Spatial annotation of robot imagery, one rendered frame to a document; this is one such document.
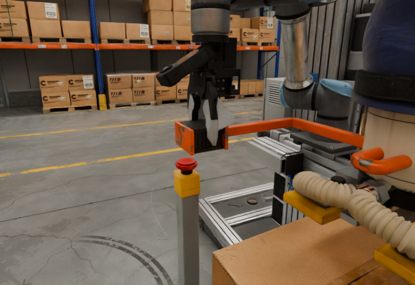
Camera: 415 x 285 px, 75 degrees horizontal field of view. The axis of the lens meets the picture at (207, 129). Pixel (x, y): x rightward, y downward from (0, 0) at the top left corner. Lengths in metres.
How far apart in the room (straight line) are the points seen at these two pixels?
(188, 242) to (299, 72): 0.73
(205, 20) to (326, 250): 0.55
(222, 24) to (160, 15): 7.17
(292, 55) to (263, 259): 0.71
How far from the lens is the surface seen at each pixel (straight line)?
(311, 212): 0.55
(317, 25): 1.44
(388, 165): 0.48
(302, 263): 0.66
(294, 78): 1.12
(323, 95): 1.14
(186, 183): 0.87
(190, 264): 1.05
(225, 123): 0.53
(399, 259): 0.49
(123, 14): 8.81
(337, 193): 0.48
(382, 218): 0.44
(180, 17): 7.84
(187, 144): 0.53
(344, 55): 1.40
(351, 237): 0.77
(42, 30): 7.40
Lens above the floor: 1.37
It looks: 15 degrees down
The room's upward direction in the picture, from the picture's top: straight up
